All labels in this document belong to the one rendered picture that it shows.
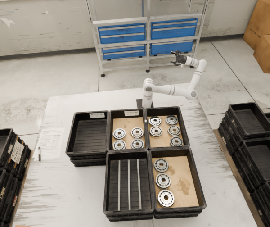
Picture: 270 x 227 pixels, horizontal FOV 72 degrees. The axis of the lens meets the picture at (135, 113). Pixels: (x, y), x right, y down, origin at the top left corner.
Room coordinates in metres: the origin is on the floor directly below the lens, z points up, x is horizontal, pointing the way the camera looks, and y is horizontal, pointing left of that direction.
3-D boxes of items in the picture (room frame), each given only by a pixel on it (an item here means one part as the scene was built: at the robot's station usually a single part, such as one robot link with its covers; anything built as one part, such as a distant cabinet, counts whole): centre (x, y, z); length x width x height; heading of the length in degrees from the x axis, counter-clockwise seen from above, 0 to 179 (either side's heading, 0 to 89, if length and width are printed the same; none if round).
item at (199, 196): (0.47, -0.23, 0.87); 0.40 x 0.30 x 0.11; 0
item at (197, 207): (0.47, -0.23, 0.92); 0.40 x 0.30 x 0.02; 0
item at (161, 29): (2.85, -0.68, 0.60); 0.72 x 0.03 x 0.56; 93
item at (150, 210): (0.47, 0.07, 0.92); 0.40 x 0.30 x 0.02; 0
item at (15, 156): (1.04, 1.26, 0.41); 0.31 x 0.02 x 0.16; 3
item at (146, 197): (0.47, 0.07, 0.87); 0.40 x 0.30 x 0.11; 0
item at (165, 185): (0.47, -0.16, 0.86); 0.10 x 0.10 x 0.01
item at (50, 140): (0.93, 0.78, 0.70); 0.33 x 0.23 x 0.01; 3
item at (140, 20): (2.86, -0.28, 0.91); 1.70 x 0.10 x 0.05; 93
